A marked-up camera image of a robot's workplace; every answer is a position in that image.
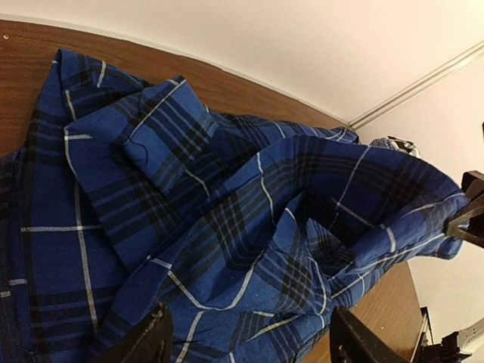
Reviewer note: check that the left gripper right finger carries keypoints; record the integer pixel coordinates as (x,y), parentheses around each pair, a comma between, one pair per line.
(352,341)

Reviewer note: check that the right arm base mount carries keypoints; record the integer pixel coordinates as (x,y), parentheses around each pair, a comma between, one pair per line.
(455,347)

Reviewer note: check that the small blue gingham shirt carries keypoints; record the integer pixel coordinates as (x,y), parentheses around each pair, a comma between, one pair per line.
(386,143)

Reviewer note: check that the right aluminium frame post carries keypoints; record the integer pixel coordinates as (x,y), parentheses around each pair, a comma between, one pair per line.
(418,87)

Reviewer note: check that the blue plaid long sleeve shirt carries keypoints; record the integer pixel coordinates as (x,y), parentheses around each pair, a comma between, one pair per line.
(128,197)

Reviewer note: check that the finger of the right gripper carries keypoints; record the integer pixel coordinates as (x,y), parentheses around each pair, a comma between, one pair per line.
(467,223)

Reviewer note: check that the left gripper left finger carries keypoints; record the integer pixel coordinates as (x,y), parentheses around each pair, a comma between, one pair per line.
(149,341)

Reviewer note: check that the black white checked shirt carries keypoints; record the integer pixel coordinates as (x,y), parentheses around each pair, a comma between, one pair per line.
(404,146)

